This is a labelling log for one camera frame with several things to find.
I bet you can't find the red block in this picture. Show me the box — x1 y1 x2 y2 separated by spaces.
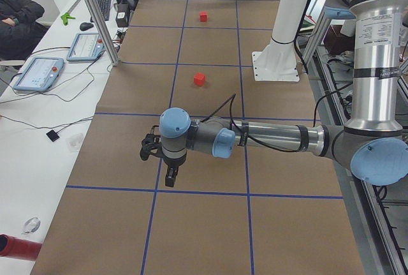
193 72 206 87
199 11 208 22

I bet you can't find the clear plastic bag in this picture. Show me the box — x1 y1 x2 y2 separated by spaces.
66 133 84 152

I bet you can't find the small black square pad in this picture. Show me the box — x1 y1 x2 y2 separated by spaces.
46 130 60 142

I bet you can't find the clear tape roll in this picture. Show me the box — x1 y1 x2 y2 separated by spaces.
22 217 41 235

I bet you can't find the far blue teach pendant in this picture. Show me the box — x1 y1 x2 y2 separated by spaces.
66 33 105 63

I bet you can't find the blue teach pendant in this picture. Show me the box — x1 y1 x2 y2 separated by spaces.
66 33 105 63
13 57 64 92

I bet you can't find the black box with label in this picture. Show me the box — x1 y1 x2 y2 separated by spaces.
115 3 130 27

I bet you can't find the near blue teach pendant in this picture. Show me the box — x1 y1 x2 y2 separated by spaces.
13 57 64 92

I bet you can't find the black computer mouse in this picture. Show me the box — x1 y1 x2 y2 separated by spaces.
79 22 94 31

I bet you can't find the red cylinder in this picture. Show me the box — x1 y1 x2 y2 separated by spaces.
1 234 42 261

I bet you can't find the black keyboard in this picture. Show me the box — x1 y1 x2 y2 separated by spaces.
96 0 112 21

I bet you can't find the green plastic clamp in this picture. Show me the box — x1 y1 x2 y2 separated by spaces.
61 12 76 26

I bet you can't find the person in black jacket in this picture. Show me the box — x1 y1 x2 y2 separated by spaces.
1 0 47 60

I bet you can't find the aluminium frame post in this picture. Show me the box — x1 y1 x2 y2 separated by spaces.
84 0 119 66

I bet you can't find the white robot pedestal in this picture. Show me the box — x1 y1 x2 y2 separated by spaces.
252 0 309 82

